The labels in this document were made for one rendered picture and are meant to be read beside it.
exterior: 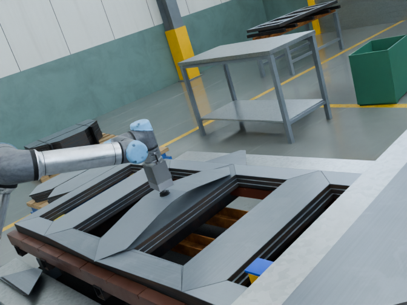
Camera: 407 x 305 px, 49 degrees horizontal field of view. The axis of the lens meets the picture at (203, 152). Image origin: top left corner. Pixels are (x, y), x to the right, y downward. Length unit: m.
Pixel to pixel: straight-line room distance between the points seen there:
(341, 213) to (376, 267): 0.24
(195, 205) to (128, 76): 7.94
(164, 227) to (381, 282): 1.00
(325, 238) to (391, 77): 4.06
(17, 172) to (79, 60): 7.79
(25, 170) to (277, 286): 0.83
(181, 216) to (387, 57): 3.57
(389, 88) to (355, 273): 4.24
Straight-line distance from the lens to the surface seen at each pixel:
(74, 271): 1.78
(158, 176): 1.68
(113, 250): 1.62
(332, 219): 1.04
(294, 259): 0.94
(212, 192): 1.81
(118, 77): 9.47
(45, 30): 8.99
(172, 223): 1.68
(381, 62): 4.95
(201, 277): 1.31
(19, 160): 1.41
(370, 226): 0.96
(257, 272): 1.22
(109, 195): 2.14
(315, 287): 0.82
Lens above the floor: 1.58
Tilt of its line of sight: 18 degrees down
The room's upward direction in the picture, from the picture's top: 18 degrees counter-clockwise
